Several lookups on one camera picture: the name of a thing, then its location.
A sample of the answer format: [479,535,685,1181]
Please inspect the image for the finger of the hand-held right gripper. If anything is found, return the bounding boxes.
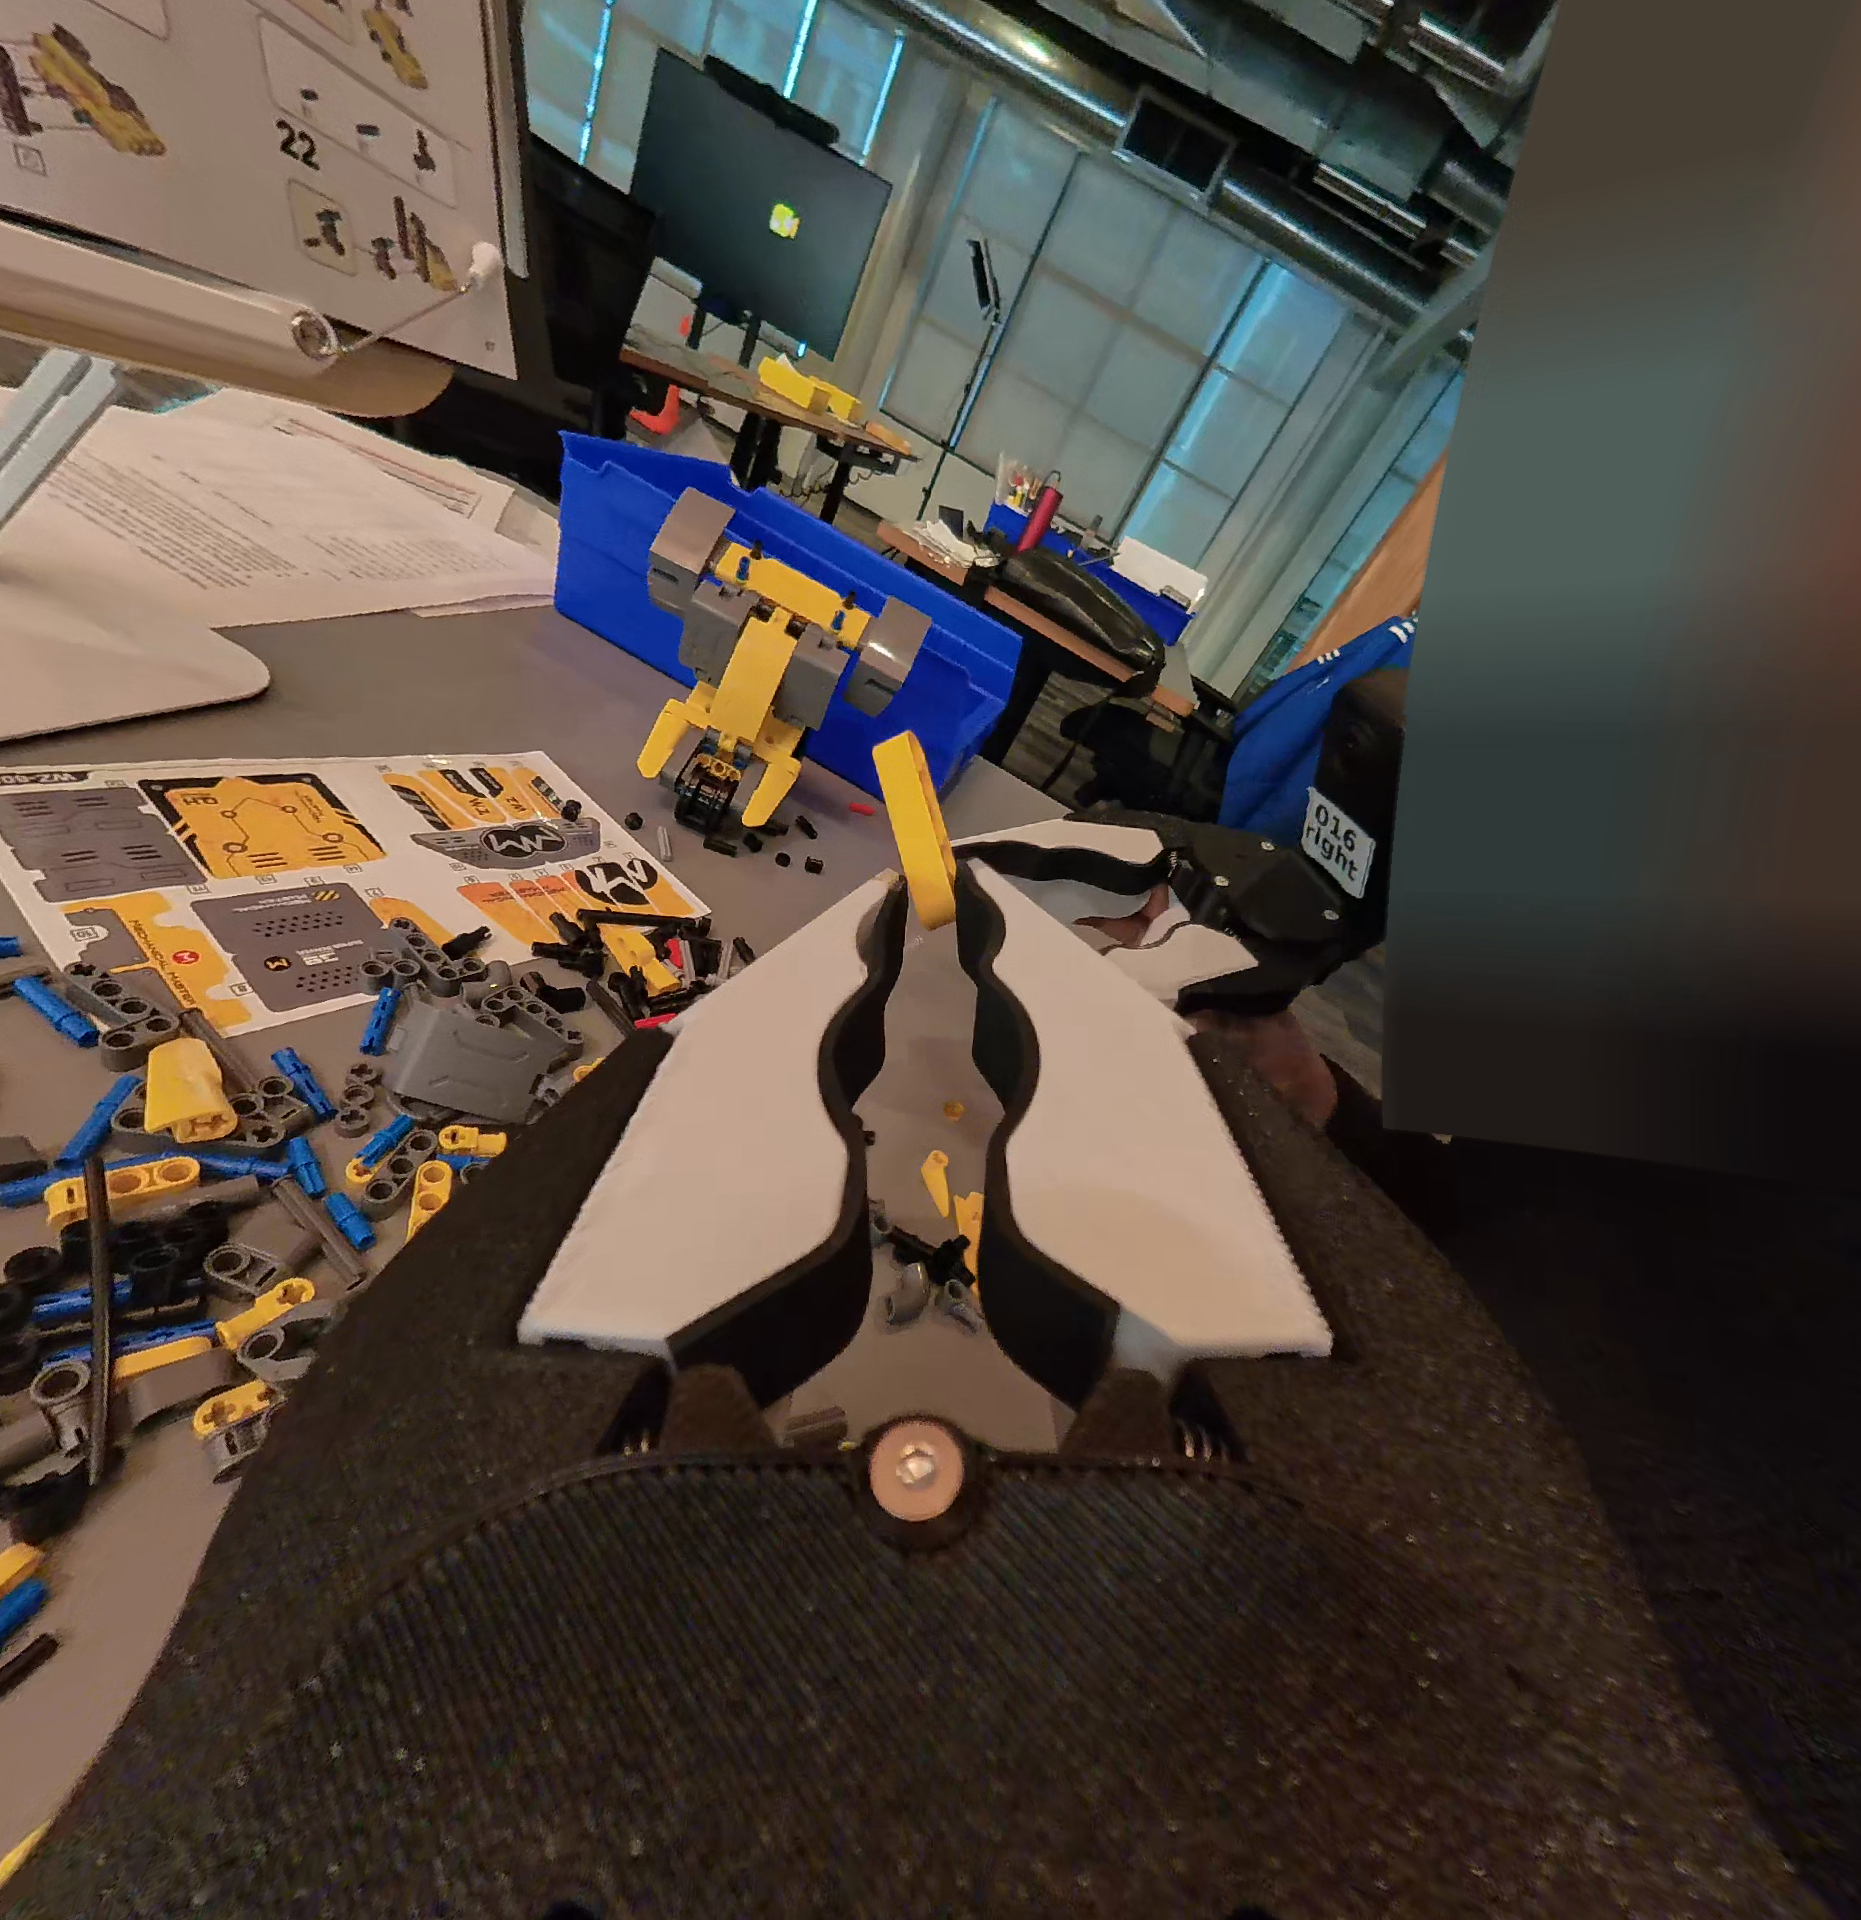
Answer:
[1117,900,1265,1013]
[952,816,1175,904]

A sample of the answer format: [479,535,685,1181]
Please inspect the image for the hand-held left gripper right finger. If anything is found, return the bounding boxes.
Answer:
[952,856,1336,1410]

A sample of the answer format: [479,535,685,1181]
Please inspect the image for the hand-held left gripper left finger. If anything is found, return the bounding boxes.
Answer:
[518,873,909,1410]

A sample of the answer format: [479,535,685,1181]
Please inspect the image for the yellow toy brick beam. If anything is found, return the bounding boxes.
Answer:
[869,729,965,935]

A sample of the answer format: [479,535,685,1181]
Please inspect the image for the person's right hand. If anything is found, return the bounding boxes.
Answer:
[1196,1003,1391,1129]

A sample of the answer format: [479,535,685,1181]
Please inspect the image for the blue jacket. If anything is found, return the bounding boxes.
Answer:
[1222,612,1425,844]

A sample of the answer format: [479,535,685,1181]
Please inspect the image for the grey toy panel piece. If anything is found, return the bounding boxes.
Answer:
[379,987,590,1129]

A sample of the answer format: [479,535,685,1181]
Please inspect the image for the black bag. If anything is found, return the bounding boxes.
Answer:
[988,543,1175,685]

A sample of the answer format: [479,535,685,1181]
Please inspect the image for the yellow grey toy brick robot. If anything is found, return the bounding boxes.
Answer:
[638,487,932,836]

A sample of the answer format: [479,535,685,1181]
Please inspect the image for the wooden background desk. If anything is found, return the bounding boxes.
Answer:
[622,335,920,521]

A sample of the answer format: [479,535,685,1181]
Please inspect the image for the pile of toy brick pieces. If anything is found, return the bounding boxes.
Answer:
[0,803,829,1728]

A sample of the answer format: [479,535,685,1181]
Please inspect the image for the yellow grey sticker sheet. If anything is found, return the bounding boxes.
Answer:
[0,749,716,1040]

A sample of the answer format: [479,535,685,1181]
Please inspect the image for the blue plastic bin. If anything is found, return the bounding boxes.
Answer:
[556,430,1024,801]

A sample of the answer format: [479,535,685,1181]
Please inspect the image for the black light stand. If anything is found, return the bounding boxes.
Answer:
[922,231,1012,505]

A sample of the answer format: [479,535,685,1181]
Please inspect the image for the dark clothing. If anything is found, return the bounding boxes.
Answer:
[1324,1050,1861,1920]

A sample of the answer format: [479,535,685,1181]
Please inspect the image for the black computer monitor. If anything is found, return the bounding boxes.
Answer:
[630,43,895,364]

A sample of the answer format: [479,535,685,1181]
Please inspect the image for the printed white paper sheets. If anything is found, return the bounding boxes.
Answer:
[0,382,559,632]

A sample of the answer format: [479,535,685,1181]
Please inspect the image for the white book stand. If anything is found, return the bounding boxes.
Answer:
[0,210,515,751]

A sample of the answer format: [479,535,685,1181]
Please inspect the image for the open instruction booklet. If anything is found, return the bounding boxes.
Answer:
[0,0,536,387]

